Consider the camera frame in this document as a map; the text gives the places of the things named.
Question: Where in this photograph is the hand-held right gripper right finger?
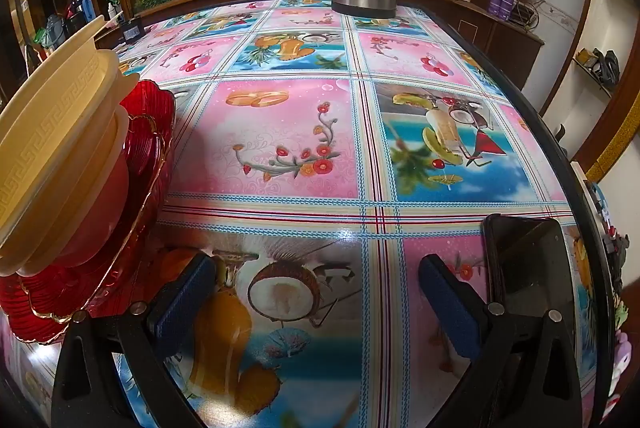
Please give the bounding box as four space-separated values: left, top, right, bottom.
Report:
419 253 601 428

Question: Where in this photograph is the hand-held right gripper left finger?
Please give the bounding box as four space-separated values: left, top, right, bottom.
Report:
51 252 217 428

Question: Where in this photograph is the small red gold-rimmed plate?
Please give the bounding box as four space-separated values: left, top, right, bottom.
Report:
20 115 173 324

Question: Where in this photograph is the cream patterned-rim plastic bowl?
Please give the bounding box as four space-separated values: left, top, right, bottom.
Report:
0 14 122 261
15 70 142 279

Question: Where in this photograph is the large red scalloped plate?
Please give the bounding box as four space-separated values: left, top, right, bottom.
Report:
0 79 177 345

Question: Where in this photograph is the black smartphone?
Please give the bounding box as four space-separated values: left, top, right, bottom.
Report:
482 214 584 359

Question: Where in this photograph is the black framed dining table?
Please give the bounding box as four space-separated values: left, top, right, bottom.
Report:
442 18 621 428

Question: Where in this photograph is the small black device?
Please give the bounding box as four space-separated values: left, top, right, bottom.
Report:
117 15 146 42

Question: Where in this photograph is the dark bag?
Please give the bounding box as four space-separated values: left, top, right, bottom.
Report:
592 49 621 85

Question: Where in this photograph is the blue-grey water jug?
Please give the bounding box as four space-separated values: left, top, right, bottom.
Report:
46 14 69 50

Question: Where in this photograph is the black kettle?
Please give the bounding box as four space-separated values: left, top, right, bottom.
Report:
65 0 87 34

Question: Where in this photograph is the black wire rack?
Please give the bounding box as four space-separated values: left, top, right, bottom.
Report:
514 0 542 30

